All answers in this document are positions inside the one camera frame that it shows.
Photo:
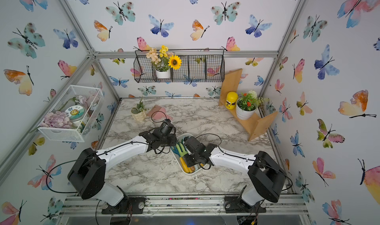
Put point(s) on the white storage box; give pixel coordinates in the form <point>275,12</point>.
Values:
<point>182,138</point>

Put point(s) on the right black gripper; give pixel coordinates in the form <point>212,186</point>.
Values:
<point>189,164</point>

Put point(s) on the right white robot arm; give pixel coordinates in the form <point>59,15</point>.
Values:
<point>266,176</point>

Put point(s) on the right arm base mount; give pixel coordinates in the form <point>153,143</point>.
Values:
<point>234,204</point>

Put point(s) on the pink hand brush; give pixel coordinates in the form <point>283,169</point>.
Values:
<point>158,113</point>

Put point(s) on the light teal hand fork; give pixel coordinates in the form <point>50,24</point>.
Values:
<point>181,149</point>

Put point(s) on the blue rake yellow handle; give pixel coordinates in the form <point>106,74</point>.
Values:
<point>184,166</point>

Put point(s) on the purple artificial flowers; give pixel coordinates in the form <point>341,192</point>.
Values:
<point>58,120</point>

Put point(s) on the white wire side basket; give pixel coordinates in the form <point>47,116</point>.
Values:
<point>92,99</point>

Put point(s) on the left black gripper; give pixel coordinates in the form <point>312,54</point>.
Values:
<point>174,141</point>

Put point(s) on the white pot with sunflower bouquet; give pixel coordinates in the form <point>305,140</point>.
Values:
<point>164,61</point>

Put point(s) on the small succulent pot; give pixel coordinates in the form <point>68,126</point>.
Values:
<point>139,112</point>

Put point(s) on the yellow jar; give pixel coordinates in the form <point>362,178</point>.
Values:
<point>231,100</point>

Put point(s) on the white pot red flowers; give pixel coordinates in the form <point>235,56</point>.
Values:
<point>247,105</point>

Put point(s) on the wooden corner shelf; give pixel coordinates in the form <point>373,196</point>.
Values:
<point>254,125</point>

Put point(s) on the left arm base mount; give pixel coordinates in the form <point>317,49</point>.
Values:
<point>128,205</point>

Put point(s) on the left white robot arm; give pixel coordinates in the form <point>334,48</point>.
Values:
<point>87,175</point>

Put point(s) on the black wire wall basket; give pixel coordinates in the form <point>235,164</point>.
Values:
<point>195,66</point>

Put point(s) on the round green tin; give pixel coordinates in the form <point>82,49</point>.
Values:
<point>75,113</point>

